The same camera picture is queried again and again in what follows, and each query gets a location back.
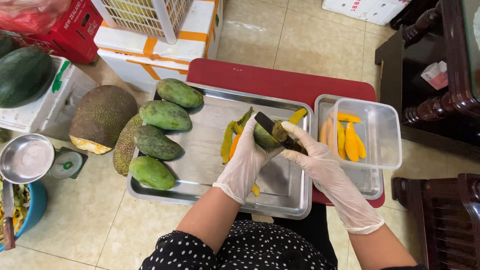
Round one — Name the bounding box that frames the person's right hand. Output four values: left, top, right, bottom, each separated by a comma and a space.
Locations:
280, 121, 354, 205

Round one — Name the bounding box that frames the person's left hand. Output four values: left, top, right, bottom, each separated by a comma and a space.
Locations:
213, 114, 286, 205

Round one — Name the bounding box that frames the partly peeled green mango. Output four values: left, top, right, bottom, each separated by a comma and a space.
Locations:
253, 120, 289, 151

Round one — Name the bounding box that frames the black knife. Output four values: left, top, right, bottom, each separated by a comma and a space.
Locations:
254, 111, 309, 156

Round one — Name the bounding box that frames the orange mango peel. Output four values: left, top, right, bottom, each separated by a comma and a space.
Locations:
229, 133, 242, 161

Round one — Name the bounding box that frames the long green mango peel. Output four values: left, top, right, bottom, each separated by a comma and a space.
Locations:
220, 121, 236, 165

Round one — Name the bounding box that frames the large steel tray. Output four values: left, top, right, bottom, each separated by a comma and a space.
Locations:
126, 82, 315, 220

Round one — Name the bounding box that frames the heap of yellow mango slices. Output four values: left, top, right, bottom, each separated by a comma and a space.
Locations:
319, 111, 367, 163

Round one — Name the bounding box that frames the small steel tray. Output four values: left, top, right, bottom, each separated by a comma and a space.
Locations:
313, 94, 384, 200

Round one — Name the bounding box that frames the curled green yellow mango peel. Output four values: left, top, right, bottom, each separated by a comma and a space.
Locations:
233, 107, 255, 135

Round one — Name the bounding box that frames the clear plastic container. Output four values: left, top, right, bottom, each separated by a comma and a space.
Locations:
332, 97, 403, 170

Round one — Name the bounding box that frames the black polka dot garment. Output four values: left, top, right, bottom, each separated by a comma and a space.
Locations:
139, 202, 338, 270

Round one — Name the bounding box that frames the whole green mango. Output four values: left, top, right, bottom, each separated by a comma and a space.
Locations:
156, 78, 204, 109
139, 100, 193, 131
128, 156, 176, 191
133, 125, 183, 161

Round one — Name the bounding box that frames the red table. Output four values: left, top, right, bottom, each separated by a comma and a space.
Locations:
186, 58, 386, 209

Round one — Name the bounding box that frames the dark wooden table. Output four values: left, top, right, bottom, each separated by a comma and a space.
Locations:
375, 0, 480, 162

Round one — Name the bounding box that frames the whole jackfruit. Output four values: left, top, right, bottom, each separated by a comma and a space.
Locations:
112, 113, 144, 177

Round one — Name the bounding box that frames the dark wooden chair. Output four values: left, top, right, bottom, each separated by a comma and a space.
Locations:
391, 173, 480, 270

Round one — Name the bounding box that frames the pink white tissue pack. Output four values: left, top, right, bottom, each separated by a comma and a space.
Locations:
420, 61, 449, 91

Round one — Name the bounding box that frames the cut jackfruit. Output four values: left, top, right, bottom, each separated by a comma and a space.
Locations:
68, 85, 138, 155

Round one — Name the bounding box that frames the white foam box red print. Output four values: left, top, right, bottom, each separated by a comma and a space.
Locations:
322, 0, 411, 26

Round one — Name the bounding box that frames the white foam box orange tape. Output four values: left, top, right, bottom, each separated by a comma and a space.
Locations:
94, 0, 224, 93

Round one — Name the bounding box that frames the green kitchen scale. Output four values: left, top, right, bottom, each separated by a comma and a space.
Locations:
50, 146, 89, 180

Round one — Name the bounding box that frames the white plastic basket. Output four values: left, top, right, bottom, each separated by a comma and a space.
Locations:
91, 0, 194, 45

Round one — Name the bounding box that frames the white foam box green tape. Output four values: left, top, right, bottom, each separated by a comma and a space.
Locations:
0, 55, 99, 141

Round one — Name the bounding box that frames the blue plastic basin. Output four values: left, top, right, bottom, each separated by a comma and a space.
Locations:
0, 180, 48, 253

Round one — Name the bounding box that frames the red carton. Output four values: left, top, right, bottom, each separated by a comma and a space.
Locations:
28, 0, 104, 64

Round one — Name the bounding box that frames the steel scale pan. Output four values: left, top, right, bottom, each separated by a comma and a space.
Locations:
0, 133, 56, 184

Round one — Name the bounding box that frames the heap of fruit peels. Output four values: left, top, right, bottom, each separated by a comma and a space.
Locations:
0, 180, 31, 241

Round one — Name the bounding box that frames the large dark green watermelon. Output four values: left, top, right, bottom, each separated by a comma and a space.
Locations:
0, 46, 56, 109

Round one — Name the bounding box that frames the red plastic bag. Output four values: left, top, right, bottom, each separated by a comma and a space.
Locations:
0, 0, 72, 35

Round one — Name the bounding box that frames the wooden handled knife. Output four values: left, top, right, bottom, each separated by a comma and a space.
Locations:
2, 180, 16, 251

